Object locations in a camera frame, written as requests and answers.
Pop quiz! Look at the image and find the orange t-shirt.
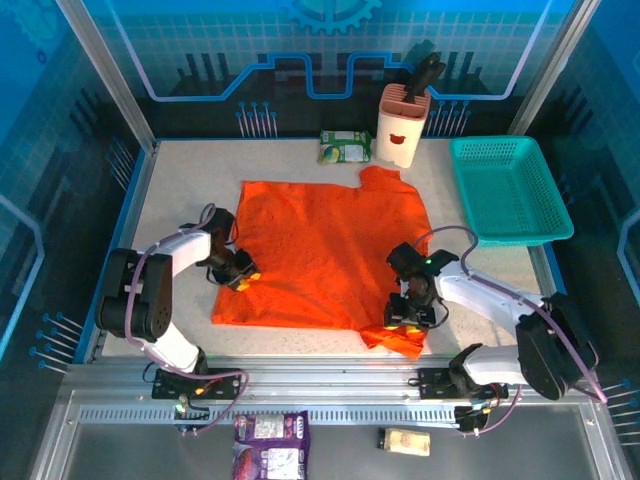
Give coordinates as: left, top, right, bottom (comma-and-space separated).
211, 166, 434, 361

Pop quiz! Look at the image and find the small tan packet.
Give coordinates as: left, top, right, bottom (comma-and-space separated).
375, 427, 432, 457

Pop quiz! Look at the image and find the teal plastic basket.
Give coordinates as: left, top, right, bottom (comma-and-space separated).
448, 135, 575, 249

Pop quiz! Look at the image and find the green snack packet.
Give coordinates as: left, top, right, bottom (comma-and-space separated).
318, 129, 374, 165

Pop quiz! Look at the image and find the cream knife block pink rim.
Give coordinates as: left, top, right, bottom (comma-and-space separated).
375, 83, 432, 169

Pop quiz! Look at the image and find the purple snack packet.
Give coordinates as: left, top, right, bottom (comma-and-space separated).
232, 410, 312, 480

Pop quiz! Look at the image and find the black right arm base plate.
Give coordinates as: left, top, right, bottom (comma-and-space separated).
417, 367, 510, 400

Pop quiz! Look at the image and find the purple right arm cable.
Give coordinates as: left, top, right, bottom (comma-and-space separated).
412, 225, 609, 436

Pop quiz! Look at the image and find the aluminium mounting rail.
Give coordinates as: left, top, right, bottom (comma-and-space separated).
59, 355, 601, 401

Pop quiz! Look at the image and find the slotted grey cable duct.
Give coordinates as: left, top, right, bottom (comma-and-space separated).
78, 407, 460, 425

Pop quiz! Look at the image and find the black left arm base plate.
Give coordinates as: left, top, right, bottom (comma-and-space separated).
151, 367, 249, 401

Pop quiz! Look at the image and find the aluminium frame post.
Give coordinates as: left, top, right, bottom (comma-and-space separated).
54, 0, 160, 154
508, 0, 600, 137

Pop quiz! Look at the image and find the black knife handle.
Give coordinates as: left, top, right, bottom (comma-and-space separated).
403, 51, 447, 105

